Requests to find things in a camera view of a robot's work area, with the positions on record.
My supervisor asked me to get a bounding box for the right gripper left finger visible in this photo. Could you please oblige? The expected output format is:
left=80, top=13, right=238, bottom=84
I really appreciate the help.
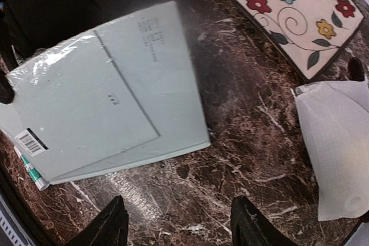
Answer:
left=65, top=195, right=129, bottom=246

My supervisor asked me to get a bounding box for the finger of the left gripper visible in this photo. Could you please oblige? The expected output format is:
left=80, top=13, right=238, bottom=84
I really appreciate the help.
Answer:
left=1, top=20, right=17, bottom=104

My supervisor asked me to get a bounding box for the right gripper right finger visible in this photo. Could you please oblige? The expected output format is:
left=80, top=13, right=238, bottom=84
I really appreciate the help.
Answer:
left=231, top=196, right=296, bottom=246

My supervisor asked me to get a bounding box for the grey shrink-wrapped notebook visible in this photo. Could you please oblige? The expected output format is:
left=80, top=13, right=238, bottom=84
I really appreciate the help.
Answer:
left=1, top=1, right=210, bottom=184

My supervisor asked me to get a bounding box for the green white glue stick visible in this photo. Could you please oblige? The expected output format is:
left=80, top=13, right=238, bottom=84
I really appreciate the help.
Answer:
left=14, top=146, right=50, bottom=191

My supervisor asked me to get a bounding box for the floral square plate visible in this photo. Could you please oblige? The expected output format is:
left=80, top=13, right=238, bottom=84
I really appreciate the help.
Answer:
left=234, top=0, right=364, bottom=81

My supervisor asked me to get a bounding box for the grey slotted cable duct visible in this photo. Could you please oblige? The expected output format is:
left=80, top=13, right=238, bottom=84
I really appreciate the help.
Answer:
left=1, top=203, right=27, bottom=246

